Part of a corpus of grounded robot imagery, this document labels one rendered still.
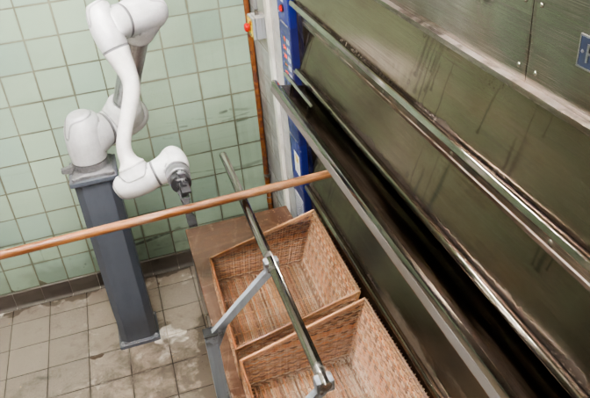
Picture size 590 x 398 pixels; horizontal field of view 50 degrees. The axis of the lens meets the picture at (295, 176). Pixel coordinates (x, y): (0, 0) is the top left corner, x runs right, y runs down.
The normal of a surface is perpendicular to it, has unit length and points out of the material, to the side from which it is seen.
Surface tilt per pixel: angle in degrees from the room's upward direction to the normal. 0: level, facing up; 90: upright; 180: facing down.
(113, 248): 90
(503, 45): 90
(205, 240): 0
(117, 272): 90
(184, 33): 90
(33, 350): 0
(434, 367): 70
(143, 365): 0
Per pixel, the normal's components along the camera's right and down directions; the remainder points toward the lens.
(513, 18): -0.95, 0.22
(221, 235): -0.07, -0.85
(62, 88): 0.29, 0.48
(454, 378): -0.92, -0.08
